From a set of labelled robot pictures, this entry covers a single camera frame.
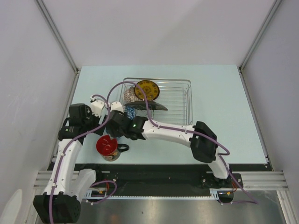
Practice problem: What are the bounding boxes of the yellow round plate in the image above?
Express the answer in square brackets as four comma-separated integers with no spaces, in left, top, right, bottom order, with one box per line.
[134,80,160,100]

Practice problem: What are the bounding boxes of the red brown patterned bowl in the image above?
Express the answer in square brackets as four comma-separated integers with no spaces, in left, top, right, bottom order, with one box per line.
[123,86,138,103]

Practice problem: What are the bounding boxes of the left aluminium frame post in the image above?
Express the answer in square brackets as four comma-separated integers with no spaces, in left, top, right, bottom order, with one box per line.
[34,0,79,74]

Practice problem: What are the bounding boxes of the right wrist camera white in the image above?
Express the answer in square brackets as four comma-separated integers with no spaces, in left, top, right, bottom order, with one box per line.
[110,101,124,113]

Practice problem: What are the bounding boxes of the blue patterned bowl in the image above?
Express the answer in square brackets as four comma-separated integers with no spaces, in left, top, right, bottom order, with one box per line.
[125,106,136,120]

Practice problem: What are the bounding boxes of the aluminium frame post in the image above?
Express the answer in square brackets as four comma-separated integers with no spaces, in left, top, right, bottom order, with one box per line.
[238,0,284,72]
[34,0,79,74]

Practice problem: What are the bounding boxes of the aluminium front rail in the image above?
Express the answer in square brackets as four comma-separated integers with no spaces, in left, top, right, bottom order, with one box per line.
[33,171,289,190]

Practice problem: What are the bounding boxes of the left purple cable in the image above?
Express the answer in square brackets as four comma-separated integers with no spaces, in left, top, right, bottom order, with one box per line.
[48,94,112,224]

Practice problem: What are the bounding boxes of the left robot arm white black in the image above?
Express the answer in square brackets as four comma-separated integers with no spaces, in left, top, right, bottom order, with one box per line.
[33,100,106,224]

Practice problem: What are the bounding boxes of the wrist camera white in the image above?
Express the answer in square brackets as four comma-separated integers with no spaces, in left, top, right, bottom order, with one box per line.
[90,94,106,118]
[110,101,124,113]

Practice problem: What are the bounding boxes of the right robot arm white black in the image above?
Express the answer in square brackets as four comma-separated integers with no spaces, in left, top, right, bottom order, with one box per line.
[106,111,240,188]

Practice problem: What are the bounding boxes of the wire metal dish rack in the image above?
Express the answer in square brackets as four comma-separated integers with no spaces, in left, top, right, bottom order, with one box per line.
[119,77,193,126]

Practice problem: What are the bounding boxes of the red black mug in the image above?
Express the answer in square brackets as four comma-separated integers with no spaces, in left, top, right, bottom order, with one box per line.
[96,135,130,161]

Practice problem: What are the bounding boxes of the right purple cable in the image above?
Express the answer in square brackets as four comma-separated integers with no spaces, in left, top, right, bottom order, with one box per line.
[106,81,259,205]

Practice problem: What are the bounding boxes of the white slotted cable duct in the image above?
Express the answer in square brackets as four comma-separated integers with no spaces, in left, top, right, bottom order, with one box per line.
[81,188,221,201]

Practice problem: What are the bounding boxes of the black floral square plate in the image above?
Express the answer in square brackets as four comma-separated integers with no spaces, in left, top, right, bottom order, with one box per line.
[125,101,168,111]

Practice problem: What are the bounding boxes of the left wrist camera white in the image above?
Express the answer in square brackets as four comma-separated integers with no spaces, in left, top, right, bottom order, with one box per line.
[90,94,106,118]

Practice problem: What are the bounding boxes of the purple cable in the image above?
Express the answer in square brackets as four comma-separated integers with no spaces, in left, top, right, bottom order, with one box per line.
[48,94,112,224]
[106,81,259,205]

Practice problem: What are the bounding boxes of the right aluminium frame post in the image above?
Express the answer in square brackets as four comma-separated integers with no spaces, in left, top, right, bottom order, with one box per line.
[238,0,284,72]

